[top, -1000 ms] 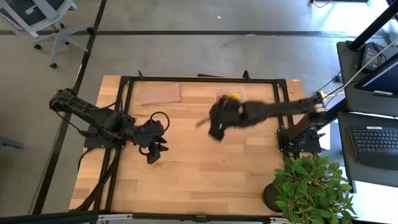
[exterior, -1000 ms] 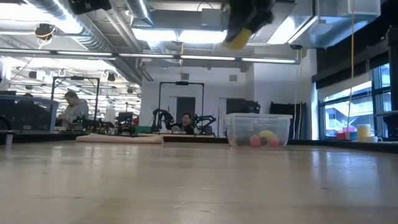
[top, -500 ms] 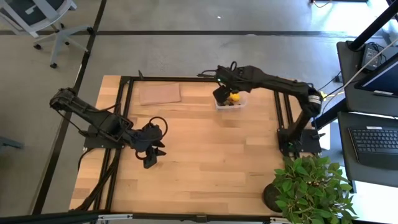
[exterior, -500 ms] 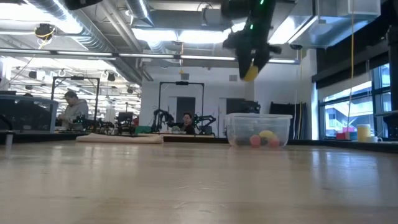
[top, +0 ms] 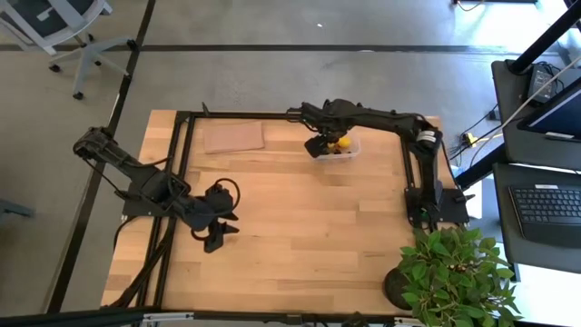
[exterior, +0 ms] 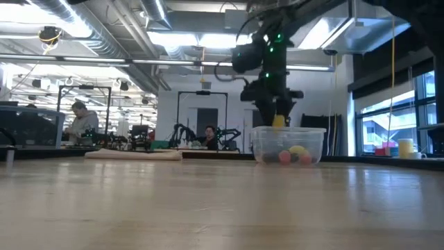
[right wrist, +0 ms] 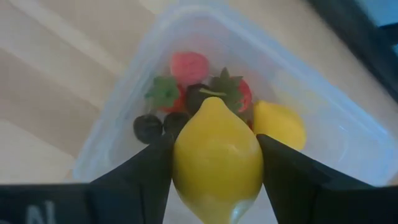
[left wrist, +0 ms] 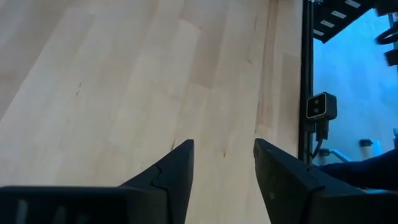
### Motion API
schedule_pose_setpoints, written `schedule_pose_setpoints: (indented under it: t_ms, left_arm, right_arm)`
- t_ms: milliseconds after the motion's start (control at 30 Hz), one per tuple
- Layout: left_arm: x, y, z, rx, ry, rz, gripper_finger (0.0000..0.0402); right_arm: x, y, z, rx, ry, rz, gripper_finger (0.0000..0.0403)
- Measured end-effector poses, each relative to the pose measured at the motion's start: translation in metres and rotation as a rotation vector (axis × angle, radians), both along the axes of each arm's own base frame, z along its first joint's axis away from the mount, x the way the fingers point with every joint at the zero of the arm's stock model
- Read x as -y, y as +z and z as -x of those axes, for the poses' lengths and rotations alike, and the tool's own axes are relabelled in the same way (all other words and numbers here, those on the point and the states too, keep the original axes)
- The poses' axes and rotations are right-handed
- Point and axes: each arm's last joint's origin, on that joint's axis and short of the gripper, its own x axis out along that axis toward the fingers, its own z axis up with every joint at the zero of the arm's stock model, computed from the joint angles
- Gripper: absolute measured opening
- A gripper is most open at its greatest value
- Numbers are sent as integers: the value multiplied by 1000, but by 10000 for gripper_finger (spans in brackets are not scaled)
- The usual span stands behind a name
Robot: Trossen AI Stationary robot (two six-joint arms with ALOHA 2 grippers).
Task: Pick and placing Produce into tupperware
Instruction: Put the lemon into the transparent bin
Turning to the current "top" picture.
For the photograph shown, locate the black keyboard desk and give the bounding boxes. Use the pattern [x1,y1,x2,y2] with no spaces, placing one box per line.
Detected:
[492,162,581,276]

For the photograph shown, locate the black monitor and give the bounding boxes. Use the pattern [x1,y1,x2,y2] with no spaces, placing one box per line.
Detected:
[516,75,581,144]

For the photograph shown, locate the black floor bar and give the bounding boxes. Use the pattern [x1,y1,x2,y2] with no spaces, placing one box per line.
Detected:
[455,145,508,191]

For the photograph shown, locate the clear plastic tupperware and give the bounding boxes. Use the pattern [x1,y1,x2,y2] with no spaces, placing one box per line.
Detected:
[308,125,363,164]

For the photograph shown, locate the dark round plant pot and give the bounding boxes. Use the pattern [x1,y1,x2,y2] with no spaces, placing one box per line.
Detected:
[382,266,413,312]

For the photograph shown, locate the black aluminium table frame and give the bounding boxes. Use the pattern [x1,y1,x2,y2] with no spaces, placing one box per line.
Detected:
[100,108,430,326]

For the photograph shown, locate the black monitor desk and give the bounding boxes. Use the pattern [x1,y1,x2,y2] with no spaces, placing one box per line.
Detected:
[491,58,581,173]

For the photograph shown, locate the silver metal bracket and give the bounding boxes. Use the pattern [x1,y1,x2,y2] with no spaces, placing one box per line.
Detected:
[140,311,195,324]

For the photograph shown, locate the black power brick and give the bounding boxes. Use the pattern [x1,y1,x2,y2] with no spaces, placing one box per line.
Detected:
[526,62,567,104]

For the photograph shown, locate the black keyboard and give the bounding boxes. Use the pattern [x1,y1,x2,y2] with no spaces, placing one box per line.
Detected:
[507,183,581,250]

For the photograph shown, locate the green leafy plant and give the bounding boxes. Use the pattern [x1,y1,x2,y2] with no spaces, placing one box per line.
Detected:
[399,225,523,327]

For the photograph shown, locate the grey mesh office chair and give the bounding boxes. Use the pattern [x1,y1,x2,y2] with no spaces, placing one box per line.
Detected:
[0,0,140,101]

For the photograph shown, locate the white hanging cable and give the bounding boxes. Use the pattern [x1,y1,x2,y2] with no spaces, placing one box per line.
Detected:
[468,54,581,168]

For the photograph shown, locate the brown wooden board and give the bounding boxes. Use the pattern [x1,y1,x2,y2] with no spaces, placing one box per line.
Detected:
[201,120,266,155]

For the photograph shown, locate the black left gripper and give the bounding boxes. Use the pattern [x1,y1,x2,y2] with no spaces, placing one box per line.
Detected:
[184,183,241,254]

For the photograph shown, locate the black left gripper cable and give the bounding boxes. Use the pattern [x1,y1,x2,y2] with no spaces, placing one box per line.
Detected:
[189,176,242,243]

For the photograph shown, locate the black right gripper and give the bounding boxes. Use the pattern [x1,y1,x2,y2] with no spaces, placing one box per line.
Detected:
[304,118,353,159]

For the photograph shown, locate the yellow floor cable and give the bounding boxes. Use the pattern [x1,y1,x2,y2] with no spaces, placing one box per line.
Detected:
[455,0,487,13]

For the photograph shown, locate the black slanted pole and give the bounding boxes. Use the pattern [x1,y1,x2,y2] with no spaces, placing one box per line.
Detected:
[507,0,581,75]

